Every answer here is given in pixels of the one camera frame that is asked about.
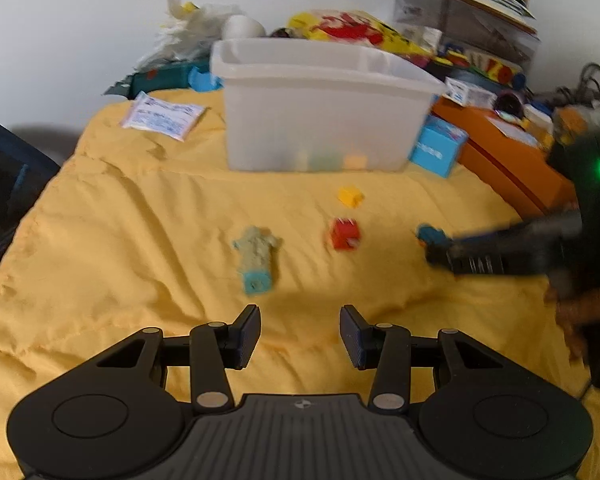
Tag white paper packet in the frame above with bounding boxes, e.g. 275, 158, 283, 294
121, 91, 203, 142

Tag dark green box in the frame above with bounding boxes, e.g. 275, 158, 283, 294
105, 62, 196, 98

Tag yellow blanket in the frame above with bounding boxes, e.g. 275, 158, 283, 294
0, 87, 600, 480

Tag teal orange toy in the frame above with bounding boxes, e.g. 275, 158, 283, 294
417, 225, 451, 248

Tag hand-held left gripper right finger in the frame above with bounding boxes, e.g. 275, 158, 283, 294
339, 304, 501, 413

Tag yellow brick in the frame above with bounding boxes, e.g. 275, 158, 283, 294
338, 187, 366, 208

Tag colourful toy box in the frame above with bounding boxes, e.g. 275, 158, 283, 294
435, 40, 526, 86

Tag yellow red printed bag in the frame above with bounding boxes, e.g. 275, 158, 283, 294
287, 9, 431, 61

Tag white plastic bin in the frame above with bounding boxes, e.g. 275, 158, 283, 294
187, 37, 448, 173

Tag white plastic bag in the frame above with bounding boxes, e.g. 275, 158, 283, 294
135, 0, 243, 68

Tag person's right hand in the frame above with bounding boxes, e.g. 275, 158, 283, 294
544, 280, 600, 361

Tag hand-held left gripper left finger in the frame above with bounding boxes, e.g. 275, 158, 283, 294
97, 304, 263, 415

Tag black cables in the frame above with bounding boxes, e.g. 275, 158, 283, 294
577, 62, 600, 106

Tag light blue box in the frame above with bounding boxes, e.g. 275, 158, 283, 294
409, 115, 470, 178

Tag red brick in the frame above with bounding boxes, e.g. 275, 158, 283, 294
326, 217, 361, 251

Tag grey green toy figure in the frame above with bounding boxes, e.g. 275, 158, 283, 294
232, 226, 283, 296

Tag dark blue bag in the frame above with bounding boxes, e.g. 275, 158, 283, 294
0, 107, 61, 301

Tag orange box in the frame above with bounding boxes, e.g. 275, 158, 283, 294
430, 97, 578, 216

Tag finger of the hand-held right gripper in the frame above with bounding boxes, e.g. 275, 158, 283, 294
447, 210, 583, 253
424, 244, 553, 277

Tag small white carton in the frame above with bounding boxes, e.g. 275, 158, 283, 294
442, 77, 496, 108

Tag white cup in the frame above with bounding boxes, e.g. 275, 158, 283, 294
222, 14, 266, 41

